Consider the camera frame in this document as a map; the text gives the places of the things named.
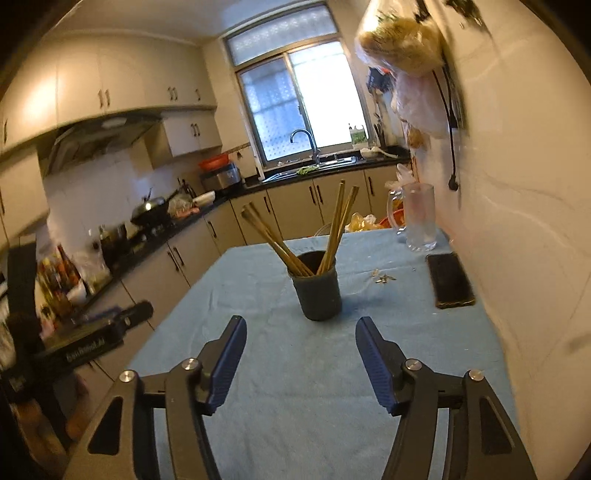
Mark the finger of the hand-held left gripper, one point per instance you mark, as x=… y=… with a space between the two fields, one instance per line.
x=136 y=314

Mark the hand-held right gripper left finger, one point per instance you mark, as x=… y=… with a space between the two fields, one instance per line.
x=227 y=364

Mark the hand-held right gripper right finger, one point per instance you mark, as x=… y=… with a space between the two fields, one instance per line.
x=374 y=364

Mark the black chopstick holder cup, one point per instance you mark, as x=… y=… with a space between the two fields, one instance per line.
x=318 y=295

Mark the bundle of wooden chopsticks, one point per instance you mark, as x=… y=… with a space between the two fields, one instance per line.
x=332 y=240

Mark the row of condiment bottles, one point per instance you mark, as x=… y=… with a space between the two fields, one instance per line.
x=57 y=286

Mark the blue towel table cover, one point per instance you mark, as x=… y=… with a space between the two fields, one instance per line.
x=300 y=350

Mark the black wok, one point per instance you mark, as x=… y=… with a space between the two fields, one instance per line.
x=147 y=207

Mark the black smartphone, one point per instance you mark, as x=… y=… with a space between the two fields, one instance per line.
x=450 y=281

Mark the black kitchen countertop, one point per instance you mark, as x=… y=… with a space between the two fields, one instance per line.
x=194 y=217

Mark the packaged food on counter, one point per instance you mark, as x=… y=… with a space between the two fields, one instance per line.
x=182 y=207

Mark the white bowl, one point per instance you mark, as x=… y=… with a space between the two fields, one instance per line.
x=204 y=198

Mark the yellow plastic bag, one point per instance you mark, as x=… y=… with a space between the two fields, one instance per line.
x=362 y=222

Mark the red plastic basket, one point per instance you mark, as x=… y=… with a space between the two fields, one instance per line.
x=392 y=219

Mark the clear glass mug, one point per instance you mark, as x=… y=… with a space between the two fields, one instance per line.
x=420 y=217

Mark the steel rice cooker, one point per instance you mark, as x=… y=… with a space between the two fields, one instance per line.
x=224 y=177

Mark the red bowl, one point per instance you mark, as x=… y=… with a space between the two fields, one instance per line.
x=214 y=161

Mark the beige lower kitchen cabinets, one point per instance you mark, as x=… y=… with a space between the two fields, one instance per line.
x=295 y=207

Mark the beige kitchen cabinets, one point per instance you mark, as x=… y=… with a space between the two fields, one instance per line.
x=106 y=92
x=295 y=207

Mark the range hood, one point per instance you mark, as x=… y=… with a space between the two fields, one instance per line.
x=99 y=141

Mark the steel kitchen sink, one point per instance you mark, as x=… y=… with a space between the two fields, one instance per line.
x=318 y=167

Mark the white ladle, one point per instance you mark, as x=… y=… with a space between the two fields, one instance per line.
x=375 y=151

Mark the beige upper kitchen cabinets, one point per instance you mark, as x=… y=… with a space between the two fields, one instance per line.
x=106 y=92

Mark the green dish soap bottle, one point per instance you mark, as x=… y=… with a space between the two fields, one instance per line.
x=358 y=136

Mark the steel kitchen faucet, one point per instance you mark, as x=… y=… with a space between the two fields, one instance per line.
x=307 y=143

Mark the white hanging plastic bag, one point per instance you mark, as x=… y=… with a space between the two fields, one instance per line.
x=422 y=106

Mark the kitchen window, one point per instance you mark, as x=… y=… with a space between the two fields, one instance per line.
x=295 y=97

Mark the hanging bag of food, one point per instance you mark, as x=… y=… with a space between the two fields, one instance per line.
x=399 y=37

